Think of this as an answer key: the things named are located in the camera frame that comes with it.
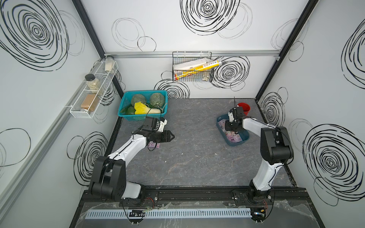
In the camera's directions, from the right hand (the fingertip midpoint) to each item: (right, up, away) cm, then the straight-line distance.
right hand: (228, 126), depth 100 cm
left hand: (-40, -5, -13) cm, 42 cm away
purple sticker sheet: (+2, -7, -3) cm, 8 cm away
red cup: (+15, +13, +5) cm, 21 cm away
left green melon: (-67, +21, +8) cm, 71 cm away
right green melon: (-52, +20, +6) cm, 56 cm away
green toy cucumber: (-72, +12, +3) cm, 73 cm away
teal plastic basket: (-77, +20, +11) cm, 80 cm away
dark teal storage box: (+11, -5, -2) cm, 12 cm away
